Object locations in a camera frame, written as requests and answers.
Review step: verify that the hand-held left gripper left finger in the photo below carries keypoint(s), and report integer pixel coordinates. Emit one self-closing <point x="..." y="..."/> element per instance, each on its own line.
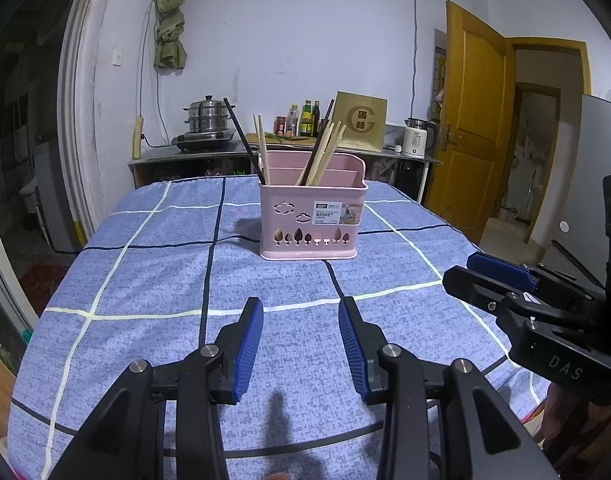
<point x="250" y="345"/>

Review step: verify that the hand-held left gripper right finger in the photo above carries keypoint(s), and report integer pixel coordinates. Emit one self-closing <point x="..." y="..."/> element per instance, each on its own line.
<point x="353" y="345"/>

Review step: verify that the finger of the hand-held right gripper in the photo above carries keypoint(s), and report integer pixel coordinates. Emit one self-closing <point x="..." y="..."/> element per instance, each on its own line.
<point x="475" y="290"/>
<point x="500" y="267"/>

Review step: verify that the pink plastic basket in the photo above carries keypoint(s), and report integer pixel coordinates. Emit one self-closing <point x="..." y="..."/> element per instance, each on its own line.
<point x="285" y="220"/>

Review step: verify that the bamboo chopstick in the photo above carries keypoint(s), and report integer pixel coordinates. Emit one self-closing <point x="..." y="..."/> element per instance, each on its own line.
<point x="258" y="135"/>
<point x="319" y="127"/>
<point x="340" y="137"/>
<point x="332" y="132"/>
<point x="263" y="135"/>
<point x="336" y="135"/>
<point x="327" y="132"/>

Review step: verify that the black chopstick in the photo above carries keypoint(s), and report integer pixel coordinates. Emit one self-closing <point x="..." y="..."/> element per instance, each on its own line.
<point x="243" y="140"/>
<point x="325" y="117"/>

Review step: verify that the blue checked tablecloth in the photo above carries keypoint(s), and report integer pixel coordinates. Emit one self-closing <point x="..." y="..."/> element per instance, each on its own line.
<point x="150" y="270"/>

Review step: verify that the grey refrigerator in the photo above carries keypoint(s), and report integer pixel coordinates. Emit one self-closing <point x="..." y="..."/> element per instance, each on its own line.
<point x="585" y="170"/>

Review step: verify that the steel shelf counter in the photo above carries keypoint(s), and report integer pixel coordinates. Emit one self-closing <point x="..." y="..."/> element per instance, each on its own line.
<point x="415" y="161"/>

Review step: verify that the yellow wooden door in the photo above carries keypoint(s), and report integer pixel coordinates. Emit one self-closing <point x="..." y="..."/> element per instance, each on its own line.
<point x="475" y="125"/>

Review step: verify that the white electric kettle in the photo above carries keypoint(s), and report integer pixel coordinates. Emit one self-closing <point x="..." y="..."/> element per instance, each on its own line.
<point x="414" y="142"/>

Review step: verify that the tan square box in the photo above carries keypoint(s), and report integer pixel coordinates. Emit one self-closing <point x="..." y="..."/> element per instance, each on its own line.
<point x="360" y="120"/>

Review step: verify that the wooden cutting board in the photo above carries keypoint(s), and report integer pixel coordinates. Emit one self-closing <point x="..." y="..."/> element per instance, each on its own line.
<point x="280" y="140"/>

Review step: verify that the steel stove table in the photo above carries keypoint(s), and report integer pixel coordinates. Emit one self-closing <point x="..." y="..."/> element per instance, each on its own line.
<point x="155" y="160"/>

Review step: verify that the black induction cooker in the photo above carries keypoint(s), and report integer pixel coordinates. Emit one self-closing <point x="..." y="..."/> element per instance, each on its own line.
<point x="200" y="142"/>

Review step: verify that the red sauce jar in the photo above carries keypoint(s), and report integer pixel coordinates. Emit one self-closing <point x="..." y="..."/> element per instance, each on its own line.
<point x="280" y="126"/>

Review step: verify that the clear plastic bottle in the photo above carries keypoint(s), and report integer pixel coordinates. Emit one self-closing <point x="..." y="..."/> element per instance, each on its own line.
<point x="293" y="122"/>

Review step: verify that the dark glass bottle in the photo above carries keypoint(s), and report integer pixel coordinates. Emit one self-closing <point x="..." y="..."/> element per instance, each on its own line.
<point x="317" y="120"/>

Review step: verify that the yellow label bottle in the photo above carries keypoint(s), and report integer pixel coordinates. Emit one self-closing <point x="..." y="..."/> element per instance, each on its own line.
<point x="306" y="120"/>

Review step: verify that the stainless steel steamer pot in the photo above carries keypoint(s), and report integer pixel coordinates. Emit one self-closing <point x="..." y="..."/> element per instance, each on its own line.
<point x="205" y="117"/>

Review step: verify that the beige power strip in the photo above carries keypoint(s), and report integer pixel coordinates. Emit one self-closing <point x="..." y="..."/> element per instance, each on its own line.
<point x="137" y="137"/>

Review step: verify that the knotted green curtain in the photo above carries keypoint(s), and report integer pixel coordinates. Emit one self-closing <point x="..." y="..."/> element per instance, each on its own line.
<point x="168" y="35"/>

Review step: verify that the wall calendar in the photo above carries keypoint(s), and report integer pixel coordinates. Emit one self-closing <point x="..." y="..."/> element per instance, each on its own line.
<point x="439" y="75"/>

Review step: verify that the yellow door frame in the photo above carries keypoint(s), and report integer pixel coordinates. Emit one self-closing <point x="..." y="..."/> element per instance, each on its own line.
<point x="545" y="45"/>

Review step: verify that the white sliding door frame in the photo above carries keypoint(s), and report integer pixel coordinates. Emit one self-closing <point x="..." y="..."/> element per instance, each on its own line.
<point x="73" y="135"/>

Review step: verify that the white wall switch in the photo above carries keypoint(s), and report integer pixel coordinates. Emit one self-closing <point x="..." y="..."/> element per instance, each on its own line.
<point x="118" y="57"/>

